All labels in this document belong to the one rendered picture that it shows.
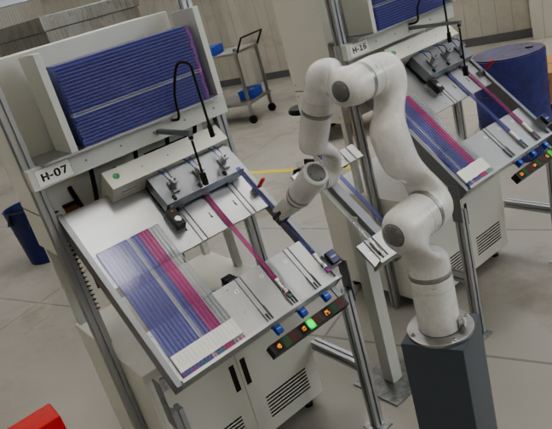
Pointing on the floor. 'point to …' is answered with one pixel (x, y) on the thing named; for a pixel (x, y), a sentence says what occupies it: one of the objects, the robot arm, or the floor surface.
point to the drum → (516, 82)
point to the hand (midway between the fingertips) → (281, 218)
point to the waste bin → (25, 234)
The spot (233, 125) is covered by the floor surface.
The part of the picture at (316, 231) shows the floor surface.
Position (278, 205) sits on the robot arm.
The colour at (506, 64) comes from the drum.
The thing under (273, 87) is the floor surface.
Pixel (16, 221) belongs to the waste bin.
